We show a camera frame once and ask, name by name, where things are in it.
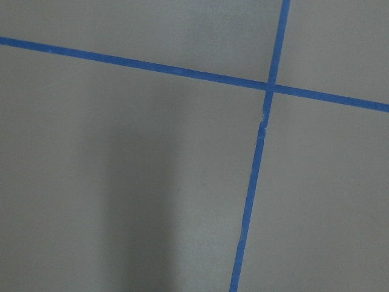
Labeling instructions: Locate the blue tape line lengthwise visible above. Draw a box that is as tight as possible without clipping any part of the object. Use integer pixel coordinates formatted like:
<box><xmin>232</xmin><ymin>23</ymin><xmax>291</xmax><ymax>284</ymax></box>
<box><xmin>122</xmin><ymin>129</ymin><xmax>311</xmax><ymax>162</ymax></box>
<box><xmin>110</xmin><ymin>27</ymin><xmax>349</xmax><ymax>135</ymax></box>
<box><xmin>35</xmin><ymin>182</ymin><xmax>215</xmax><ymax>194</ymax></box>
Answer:
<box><xmin>229</xmin><ymin>1</ymin><xmax>291</xmax><ymax>292</ymax></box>

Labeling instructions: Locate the blue tape line crosswise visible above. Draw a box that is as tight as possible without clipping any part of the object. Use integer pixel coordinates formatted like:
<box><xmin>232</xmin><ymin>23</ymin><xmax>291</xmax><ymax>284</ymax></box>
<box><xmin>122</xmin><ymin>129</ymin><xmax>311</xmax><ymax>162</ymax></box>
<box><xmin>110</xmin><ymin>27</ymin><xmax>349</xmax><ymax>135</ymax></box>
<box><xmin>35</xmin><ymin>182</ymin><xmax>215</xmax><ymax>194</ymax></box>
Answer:
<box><xmin>1</xmin><ymin>36</ymin><xmax>388</xmax><ymax>113</ymax></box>

